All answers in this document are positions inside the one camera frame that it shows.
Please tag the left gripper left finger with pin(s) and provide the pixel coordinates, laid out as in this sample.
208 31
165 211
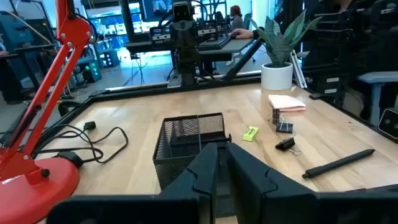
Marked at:
199 180

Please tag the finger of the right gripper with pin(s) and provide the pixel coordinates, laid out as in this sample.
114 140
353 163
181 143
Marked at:
191 32
177 32

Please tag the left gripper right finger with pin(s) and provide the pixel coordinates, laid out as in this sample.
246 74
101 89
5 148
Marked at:
255 193

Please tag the green eraser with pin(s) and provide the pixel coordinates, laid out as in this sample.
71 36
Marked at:
250 133

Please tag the black pen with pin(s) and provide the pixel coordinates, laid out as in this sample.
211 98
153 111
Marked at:
339 163

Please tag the pink sticky note pad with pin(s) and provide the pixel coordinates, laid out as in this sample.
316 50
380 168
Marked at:
286 102

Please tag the black mesh desk organizer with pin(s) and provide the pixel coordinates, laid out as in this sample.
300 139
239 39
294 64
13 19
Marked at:
186 137

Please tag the black keyboard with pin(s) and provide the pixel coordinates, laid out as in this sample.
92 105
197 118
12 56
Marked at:
214 43

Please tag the grey desk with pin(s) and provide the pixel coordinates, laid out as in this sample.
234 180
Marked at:
233 46

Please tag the person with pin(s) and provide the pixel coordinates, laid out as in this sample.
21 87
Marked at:
237 21

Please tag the person's hand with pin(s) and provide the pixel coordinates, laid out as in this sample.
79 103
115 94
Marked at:
241 33

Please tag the black box with green lights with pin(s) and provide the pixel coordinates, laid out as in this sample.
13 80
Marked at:
91 71

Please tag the snake plant in white pot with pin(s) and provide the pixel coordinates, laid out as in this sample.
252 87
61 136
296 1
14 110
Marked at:
276 76

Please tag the black drawer cabinet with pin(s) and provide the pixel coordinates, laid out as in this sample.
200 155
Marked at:
329 46

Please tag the blue-grey bench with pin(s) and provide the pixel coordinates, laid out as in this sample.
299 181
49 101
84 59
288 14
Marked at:
377 77

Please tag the red desk lamp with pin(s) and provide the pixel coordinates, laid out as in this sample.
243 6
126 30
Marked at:
31 193

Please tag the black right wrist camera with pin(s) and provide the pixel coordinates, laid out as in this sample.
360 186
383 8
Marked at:
182 12

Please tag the white metal frame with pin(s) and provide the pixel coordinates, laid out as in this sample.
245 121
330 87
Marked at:
298 71

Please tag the black table-level camera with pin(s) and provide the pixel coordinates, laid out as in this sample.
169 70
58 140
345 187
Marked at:
390 123

